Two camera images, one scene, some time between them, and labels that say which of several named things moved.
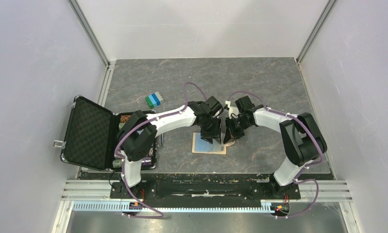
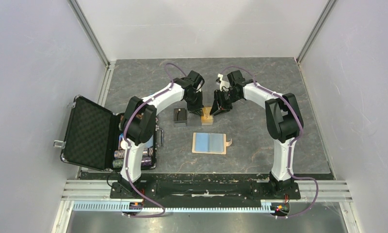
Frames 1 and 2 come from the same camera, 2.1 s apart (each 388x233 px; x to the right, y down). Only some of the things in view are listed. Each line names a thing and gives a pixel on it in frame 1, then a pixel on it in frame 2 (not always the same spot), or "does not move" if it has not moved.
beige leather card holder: [201, 145] does not move
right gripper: [231, 132] to [219, 106]
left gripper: [216, 133] to [197, 108]
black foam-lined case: [89, 137] does not move
